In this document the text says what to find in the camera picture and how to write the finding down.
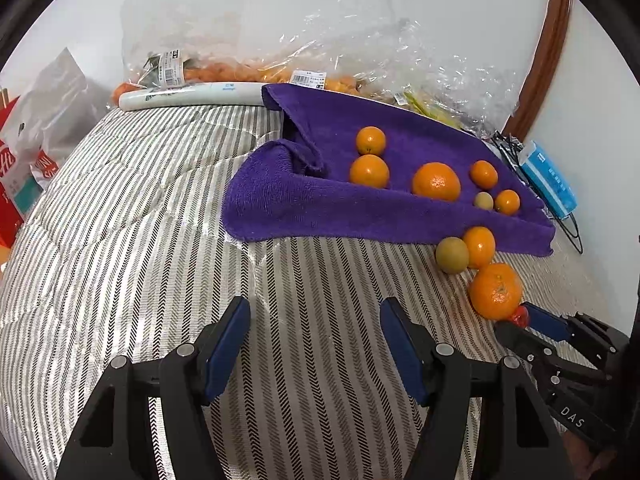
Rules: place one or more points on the smooth medium orange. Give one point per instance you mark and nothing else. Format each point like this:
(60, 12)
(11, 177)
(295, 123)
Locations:
(369, 171)

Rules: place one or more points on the red white shopping bag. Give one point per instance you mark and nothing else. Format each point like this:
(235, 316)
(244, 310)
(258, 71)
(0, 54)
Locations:
(15, 165)

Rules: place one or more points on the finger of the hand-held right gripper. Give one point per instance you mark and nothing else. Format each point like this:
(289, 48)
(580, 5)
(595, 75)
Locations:
(530, 350)
(547, 320)

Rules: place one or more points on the blue white tissue packet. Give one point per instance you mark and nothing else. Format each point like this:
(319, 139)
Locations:
(547, 177)

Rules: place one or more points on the large round orange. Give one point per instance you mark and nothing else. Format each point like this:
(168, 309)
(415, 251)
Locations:
(436, 181)

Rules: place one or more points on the striped grey blanket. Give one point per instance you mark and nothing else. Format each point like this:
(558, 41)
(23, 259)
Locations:
(175, 210)

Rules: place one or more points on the oval orange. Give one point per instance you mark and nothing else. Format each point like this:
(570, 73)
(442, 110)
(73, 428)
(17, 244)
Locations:
(478, 246)

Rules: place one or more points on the medium round orange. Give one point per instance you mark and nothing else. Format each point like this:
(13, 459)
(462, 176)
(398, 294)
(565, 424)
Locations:
(371, 140)

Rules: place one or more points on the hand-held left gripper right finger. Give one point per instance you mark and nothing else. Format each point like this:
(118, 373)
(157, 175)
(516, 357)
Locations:
(400, 345)

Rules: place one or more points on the clear bag of oranges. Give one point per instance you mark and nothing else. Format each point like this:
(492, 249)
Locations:
(320, 77)

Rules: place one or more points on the large dimpled tangerine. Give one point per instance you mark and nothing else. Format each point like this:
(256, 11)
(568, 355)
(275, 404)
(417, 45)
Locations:
(495, 291)

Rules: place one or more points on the clear bag of leafy tangerines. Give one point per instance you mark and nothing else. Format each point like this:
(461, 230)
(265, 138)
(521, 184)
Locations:
(200, 40)

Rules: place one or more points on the small round orange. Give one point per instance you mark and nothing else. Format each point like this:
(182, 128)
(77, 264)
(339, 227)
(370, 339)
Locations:
(483, 173)

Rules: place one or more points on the green brown round fruit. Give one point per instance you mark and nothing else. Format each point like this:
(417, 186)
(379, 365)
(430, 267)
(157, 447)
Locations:
(452, 255)

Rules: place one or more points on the tiny green brown fruit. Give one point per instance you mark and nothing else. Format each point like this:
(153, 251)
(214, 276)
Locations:
(483, 200)

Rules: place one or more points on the purple towel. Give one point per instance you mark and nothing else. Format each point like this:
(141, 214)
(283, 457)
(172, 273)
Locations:
(400, 160)

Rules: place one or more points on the small red fruit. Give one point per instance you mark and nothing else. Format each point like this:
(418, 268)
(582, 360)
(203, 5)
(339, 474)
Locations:
(520, 317)

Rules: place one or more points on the tiny round orange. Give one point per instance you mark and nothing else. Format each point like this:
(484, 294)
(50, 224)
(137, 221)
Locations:
(507, 201)

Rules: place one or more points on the white printed rolled mat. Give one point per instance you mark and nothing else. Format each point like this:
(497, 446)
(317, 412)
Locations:
(190, 95)

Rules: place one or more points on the brown wooden door frame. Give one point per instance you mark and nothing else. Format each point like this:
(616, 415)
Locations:
(542, 60)

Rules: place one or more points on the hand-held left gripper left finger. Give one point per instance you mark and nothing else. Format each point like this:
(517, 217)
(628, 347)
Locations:
(227, 345)

